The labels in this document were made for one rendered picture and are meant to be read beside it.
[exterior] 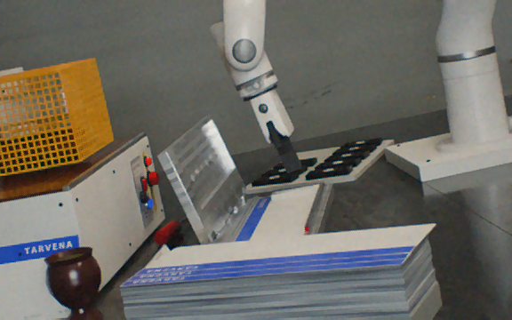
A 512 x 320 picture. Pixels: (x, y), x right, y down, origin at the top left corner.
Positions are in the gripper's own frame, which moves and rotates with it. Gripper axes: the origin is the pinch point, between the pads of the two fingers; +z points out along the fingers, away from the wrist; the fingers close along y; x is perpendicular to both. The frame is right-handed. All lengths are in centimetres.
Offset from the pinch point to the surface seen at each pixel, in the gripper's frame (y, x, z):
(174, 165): -38.0, 12.2, -12.2
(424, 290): -83, -23, 10
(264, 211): -10.4, 7.0, 5.7
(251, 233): -27.7, 7.3, 5.5
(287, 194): -1.8, 3.1, 5.7
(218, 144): 4.0, 13.3, -8.6
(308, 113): 204, 21, 13
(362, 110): 209, 2, 21
